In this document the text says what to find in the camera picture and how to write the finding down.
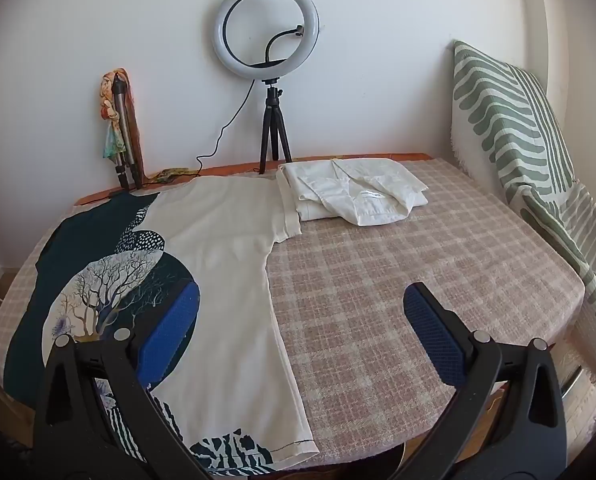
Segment white ring light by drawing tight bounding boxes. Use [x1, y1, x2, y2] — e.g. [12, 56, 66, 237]
[212, 0, 323, 83]

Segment colourful scarf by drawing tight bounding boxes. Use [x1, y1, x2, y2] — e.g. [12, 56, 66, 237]
[98, 67, 129, 163]

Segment orange fabric strip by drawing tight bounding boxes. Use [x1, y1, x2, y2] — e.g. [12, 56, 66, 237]
[120, 67, 147, 181]

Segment black gooseneck phone holder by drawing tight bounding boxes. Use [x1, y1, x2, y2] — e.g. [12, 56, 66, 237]
[264, 25, 305, 67]

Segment green striped throw blanket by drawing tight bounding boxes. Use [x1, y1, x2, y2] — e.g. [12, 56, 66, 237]
[508, 180, 596, 343]

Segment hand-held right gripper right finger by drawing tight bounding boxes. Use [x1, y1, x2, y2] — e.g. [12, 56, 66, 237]
[398, 282, 567, 480]

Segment cream and teal printed t-shirt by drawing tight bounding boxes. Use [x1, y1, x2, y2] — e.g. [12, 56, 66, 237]
[9, 177, 320, 478]

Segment metal furniture leg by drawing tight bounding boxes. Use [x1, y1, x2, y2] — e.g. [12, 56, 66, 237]
[560, 360, 586, 401]

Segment folded white garment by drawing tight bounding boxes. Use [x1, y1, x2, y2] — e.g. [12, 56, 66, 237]
[276, 158, 429, 226]

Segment black tabletop tripod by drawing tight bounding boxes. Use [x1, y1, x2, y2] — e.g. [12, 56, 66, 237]
[258, 80, 294, 175]

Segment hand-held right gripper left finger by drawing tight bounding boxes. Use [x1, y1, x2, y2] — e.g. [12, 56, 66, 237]
[32, 280, 214, 480]

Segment green yellow small cloth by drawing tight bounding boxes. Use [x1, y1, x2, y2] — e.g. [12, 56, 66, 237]
[148, 167, 191, 183]

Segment pink checked tablecloth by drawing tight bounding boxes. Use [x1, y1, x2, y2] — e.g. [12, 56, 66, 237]
[0, 157, 586, 466]

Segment black ring light cable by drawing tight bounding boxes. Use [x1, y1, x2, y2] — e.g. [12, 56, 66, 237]
[194, 80, 255, 178]

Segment folded silver tripod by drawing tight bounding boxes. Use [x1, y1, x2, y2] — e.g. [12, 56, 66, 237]
[109, 77, 144, 191]

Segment green striped cushion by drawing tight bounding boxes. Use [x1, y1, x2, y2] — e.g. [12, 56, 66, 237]
[450, 40, 579, 196]

